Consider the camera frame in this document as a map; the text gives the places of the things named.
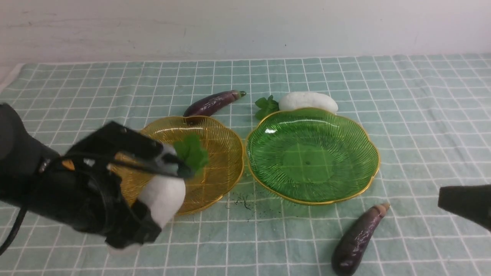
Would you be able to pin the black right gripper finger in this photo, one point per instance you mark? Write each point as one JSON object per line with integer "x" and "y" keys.
{"x": 469, "y": 202}

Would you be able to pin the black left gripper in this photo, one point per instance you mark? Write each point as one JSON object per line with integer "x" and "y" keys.
{"x": 79, "y": 189}

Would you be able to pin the white radish with leaves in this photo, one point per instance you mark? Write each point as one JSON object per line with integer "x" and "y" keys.
{"x": 163, "y": 195}
{"x": 293, "y": 101}

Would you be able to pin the purple eggplant green stem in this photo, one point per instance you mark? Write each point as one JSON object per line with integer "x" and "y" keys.
{"x": 211, "y": 104}

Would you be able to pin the purple eggplant tan stem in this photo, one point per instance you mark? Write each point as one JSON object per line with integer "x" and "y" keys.
{"x": 349, "y": 252}

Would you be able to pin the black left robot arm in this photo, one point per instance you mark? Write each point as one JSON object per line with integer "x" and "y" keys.
{"x": 16, "y": 143}

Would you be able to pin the green checkered tablecloth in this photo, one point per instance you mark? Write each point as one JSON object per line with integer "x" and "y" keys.
{"x": 429, "y": 116}

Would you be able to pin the yellow ribbed plastic plate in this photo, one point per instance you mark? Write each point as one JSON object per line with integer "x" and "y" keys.
{"x": 206, "y": 145}

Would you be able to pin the green ribbed plastic plate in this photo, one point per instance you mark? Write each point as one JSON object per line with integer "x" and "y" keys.
{"x": 311, "y": 156}

